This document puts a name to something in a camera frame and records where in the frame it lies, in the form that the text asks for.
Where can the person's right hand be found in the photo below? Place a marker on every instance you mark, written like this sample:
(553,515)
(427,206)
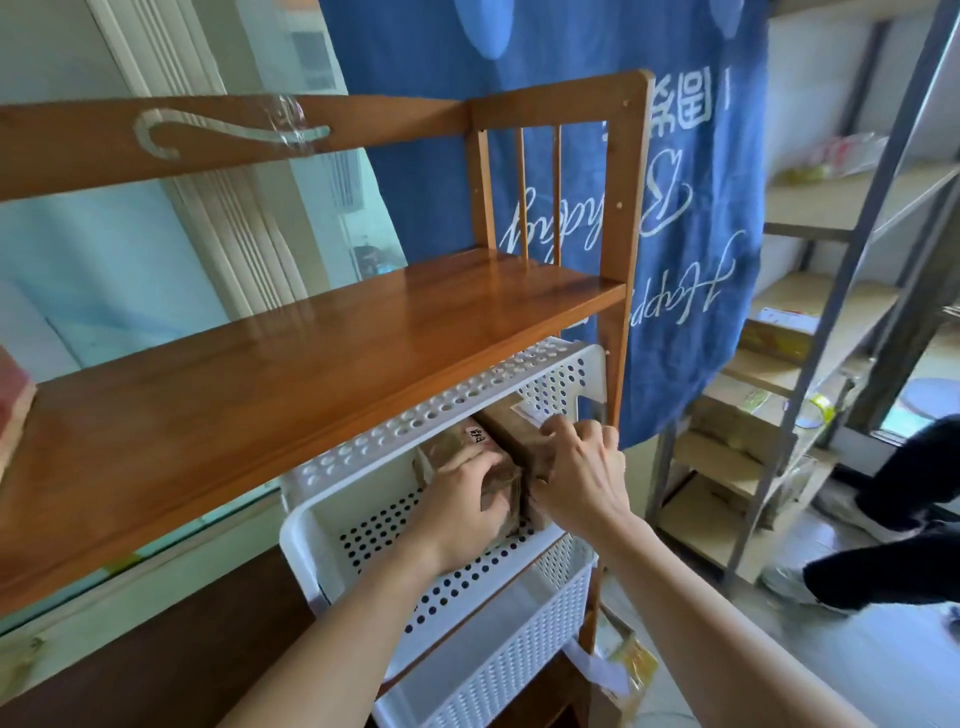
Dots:
(589,480)

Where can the person's left hand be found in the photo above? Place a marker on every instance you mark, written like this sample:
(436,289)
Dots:
(454,517)

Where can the person's left fingers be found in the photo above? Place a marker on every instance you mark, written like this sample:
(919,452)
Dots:
(480,471)

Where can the person's right fingers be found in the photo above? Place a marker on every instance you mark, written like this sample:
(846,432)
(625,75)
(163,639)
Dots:
(577,439)

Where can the brown packet black label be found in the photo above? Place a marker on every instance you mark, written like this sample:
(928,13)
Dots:
(450,448)

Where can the brown packet white label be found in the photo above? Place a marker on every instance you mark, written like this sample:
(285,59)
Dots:
(517,431)

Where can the person's right forearm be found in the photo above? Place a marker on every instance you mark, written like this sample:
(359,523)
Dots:
(697,630)

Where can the person's left forearm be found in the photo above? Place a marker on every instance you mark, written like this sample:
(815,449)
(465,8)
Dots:
(352,645)

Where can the white perforated plastic basket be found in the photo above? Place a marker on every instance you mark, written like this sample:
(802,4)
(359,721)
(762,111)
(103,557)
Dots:
(360,480)

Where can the white slotted plastic basket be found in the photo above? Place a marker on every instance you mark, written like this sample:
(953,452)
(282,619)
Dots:
(517,645)

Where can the yellow cardboard box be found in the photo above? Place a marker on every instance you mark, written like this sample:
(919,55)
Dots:
(780,334)

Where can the yellow snack packet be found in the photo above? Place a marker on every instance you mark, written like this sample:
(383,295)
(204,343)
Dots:
(636,664)

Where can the brown wooden shelf rack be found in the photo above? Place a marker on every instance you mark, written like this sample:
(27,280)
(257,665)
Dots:
(262,382)

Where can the yellow tape roll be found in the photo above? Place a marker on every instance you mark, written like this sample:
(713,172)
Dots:
(814,411)

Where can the open cardboard box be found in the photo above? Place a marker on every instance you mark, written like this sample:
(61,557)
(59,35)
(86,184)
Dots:
(611,697)

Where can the blue printed cloth banner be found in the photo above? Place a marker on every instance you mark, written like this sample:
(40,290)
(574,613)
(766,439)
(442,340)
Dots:
(675,187)

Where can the grey metal shelving rack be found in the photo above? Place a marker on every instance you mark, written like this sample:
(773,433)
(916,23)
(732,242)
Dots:
(840,202)

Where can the round white stool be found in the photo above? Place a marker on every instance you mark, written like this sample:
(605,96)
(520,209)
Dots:
(930,397)

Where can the pile of clear packets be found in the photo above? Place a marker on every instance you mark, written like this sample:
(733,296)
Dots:
(836,157)

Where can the clear adhesive hook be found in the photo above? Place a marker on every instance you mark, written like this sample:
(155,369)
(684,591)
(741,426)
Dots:
(285,124)

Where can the pink box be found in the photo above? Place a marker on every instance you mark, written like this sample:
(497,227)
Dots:
(11,405)

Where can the white window frame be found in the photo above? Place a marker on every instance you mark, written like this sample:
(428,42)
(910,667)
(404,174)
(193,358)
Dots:
(217,187)

